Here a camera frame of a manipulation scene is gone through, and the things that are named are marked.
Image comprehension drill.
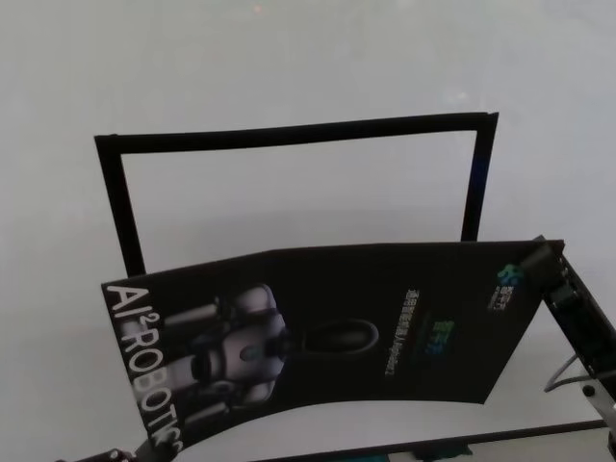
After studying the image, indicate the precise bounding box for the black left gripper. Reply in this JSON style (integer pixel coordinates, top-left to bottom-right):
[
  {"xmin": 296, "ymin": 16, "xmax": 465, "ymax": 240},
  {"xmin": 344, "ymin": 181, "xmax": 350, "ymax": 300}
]
[{"xmin": 54, "ymin": 434, "xmax": 162, "ymax": 462}]

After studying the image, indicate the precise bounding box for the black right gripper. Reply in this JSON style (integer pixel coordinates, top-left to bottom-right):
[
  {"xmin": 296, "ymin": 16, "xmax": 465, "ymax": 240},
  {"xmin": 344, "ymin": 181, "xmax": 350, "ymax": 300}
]
[{"xmin": 521, "ymin": 234, "xmax": 616, "ymax": 377}]

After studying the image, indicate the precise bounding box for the black robot print poster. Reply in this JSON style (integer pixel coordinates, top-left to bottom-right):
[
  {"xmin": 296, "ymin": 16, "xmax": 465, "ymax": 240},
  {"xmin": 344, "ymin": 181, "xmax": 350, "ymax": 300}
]
[{"xmin": 99, "ymin": 238, "xmax": 566, "ymax": 451}]

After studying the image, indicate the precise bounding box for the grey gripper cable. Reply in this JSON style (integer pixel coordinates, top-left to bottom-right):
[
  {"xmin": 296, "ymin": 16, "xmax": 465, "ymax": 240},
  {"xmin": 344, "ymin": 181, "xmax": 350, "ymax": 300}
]
[{"xmin": 543, "ymin": 353, "xmax": 596, "ymax": 394}]

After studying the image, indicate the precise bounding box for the black tape frame outline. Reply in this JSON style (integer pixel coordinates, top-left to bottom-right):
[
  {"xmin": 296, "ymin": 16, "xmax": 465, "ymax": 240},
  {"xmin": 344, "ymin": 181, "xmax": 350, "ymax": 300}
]
[{"xmin": 93, "ymin": 111, "xmax": 501, "ymax": 276}]

